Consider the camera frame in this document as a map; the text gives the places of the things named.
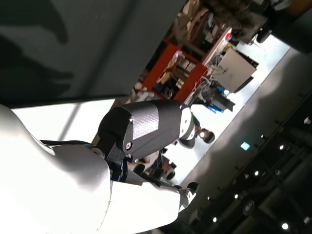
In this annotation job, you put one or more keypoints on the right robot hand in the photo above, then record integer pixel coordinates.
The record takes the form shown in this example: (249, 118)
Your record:
(48, 190)

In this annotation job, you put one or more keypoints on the person with black hair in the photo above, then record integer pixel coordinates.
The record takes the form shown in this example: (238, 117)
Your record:
(208, 136)

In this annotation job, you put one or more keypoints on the red metal shelf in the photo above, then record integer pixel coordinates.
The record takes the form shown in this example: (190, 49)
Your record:
(195, 75)

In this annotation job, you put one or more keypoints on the green exit sign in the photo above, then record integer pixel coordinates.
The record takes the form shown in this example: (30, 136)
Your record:
(244, 146)

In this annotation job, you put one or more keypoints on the grey computer case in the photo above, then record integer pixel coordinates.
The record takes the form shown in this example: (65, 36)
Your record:
(236, 68)

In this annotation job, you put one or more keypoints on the dark padded jacket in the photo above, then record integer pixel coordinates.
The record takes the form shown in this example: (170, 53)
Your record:
(231, 12)

